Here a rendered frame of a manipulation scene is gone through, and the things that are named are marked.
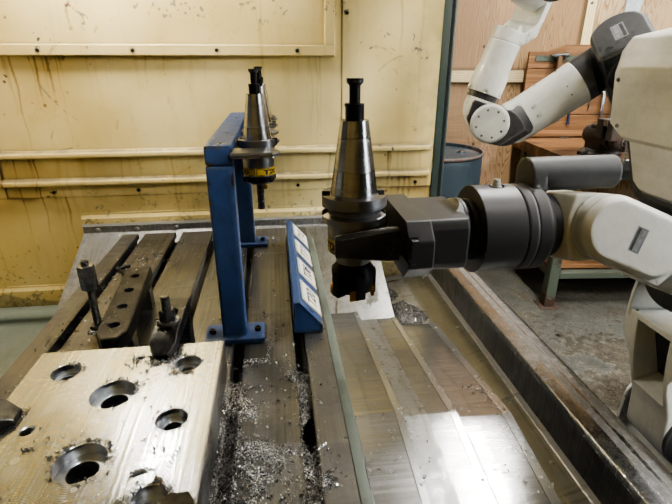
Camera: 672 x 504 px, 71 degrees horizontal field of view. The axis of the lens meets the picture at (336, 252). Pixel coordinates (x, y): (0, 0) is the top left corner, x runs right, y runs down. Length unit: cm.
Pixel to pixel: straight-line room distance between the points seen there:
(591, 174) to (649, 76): 40
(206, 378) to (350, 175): 31
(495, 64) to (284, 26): 62
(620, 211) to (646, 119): 44
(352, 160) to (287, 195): 107
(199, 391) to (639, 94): 80
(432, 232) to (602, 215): 16
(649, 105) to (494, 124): 27
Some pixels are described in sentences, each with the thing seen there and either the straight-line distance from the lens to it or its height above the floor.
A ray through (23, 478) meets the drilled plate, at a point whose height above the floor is 99.
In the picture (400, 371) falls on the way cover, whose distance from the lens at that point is 101.
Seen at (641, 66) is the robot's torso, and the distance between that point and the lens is 93.
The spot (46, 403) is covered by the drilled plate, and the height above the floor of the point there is 99.
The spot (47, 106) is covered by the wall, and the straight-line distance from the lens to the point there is 157.
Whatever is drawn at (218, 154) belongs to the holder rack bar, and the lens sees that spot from 71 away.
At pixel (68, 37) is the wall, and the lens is 152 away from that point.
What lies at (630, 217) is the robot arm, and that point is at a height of 120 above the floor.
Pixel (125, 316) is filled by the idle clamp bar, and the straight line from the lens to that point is 82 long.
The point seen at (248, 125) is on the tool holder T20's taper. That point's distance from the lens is 75.
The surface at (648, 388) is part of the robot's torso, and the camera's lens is 120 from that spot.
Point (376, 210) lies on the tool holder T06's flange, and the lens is 43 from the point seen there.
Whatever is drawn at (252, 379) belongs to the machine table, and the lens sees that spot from 73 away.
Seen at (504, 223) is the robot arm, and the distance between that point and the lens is 46.
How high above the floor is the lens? 134
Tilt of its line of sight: 22 degrees down
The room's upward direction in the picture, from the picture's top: straight up
